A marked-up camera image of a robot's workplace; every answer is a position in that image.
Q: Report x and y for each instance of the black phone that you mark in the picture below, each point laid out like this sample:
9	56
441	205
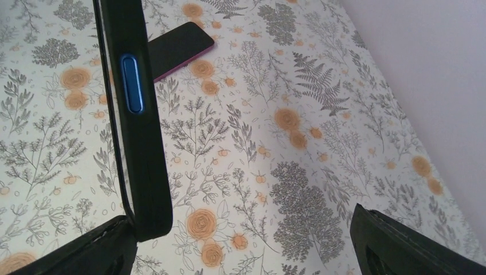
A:
134	117

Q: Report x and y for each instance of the floral table mat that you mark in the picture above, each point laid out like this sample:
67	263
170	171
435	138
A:
270	140

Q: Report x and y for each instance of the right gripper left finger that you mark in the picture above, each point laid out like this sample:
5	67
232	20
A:
107	249

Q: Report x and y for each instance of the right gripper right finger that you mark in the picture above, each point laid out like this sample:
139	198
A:
385	246

